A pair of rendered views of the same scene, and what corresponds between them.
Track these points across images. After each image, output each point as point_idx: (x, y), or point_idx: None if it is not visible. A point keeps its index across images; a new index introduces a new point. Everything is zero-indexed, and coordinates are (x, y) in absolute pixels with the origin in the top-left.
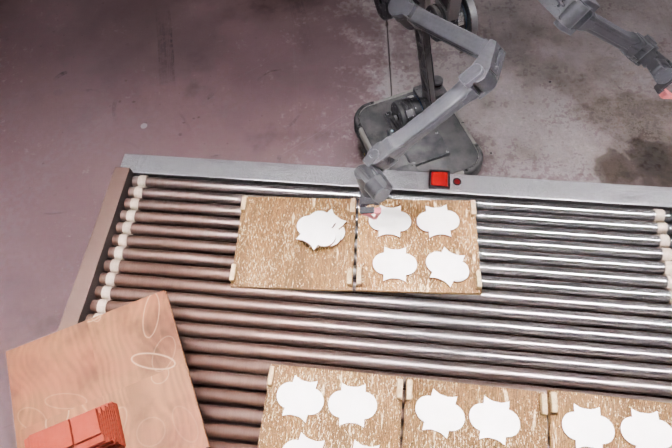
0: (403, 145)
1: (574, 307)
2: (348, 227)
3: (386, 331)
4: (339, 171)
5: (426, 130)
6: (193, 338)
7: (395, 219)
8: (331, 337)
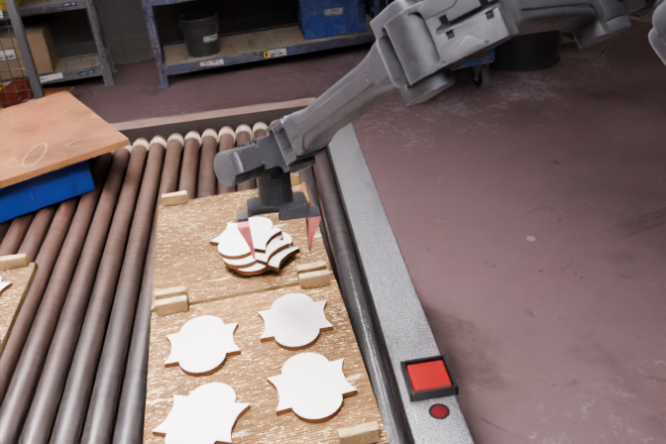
0: (298, 119)
1: None
2: (273, 279)
3: (74, 370)
4: (390, 254)
5: (321, 108)
6: (90, 205)
7: (298, 324)
8: (72, 311)
